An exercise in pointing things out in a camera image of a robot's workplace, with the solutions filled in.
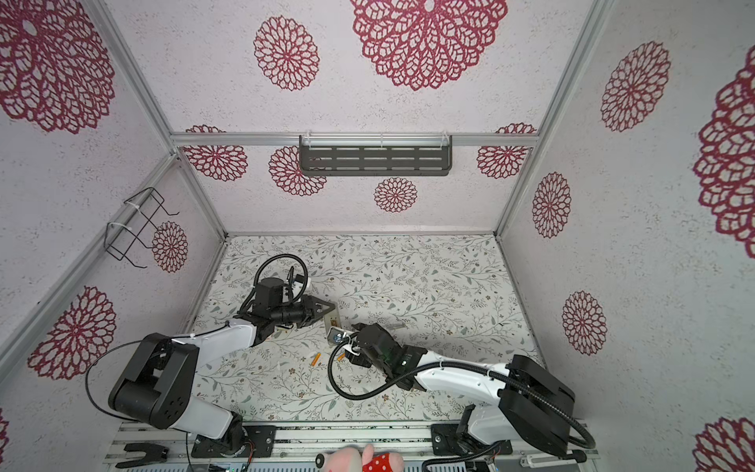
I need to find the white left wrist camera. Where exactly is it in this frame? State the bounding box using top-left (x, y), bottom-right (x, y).
top-left (286, 267), bottom-right (310, 303)

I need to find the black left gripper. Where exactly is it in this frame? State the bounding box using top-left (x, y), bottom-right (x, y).
top-left (272, 293), bottom-right (335, 328)

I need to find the dark metal wall shelf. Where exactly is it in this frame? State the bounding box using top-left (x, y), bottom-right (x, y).
top-left (298, 135), bottom-right (453, 177)

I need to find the black wire wall basket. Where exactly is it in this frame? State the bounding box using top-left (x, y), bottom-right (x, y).
top-left (102, 186), bottom-right (179, 269)

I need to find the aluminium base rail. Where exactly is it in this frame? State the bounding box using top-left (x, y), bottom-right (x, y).
top-left (96, 420), bottom-right (602, 471)

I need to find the pink plush toy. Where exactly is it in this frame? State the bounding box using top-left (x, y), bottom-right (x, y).
top-left (315, 444), bottom-right (405, 472)

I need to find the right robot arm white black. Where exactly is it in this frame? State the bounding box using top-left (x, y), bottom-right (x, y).
top-left (343, 324), bottom-right (576, 457)

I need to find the black corrugated left cable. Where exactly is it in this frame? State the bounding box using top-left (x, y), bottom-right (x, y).
top-left (235, 253), bottom-right (309, 314)

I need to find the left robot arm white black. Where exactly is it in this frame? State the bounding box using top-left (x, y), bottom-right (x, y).
top-left (108, 275), bottom-right (336, 455)

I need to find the beige remote control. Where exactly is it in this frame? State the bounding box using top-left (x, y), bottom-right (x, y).
top-left (322, 308), bottom-right (341, 334)

